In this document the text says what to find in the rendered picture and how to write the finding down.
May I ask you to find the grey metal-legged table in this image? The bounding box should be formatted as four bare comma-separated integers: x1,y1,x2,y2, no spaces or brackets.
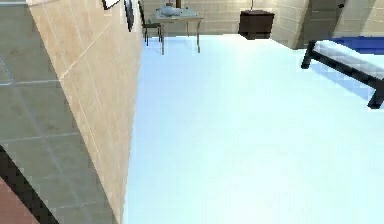
153,7,205,56

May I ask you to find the black chair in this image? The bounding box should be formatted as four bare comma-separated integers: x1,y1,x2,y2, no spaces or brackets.
137,0,164,47

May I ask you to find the pale grey-blue lump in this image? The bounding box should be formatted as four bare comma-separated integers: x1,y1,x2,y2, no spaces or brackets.
158,5,183,18

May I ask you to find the dark brown nightstand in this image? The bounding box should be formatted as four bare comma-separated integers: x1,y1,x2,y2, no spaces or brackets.
238,9,276,41

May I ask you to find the grey room door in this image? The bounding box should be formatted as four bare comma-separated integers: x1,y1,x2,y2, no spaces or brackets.
297,0,349,50

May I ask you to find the black-framed bed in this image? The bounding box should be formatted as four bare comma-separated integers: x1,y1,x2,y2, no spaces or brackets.
300,35,384,110

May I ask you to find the black-framed wall picture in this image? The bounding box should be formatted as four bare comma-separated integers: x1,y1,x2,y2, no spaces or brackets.
101,0,122,11

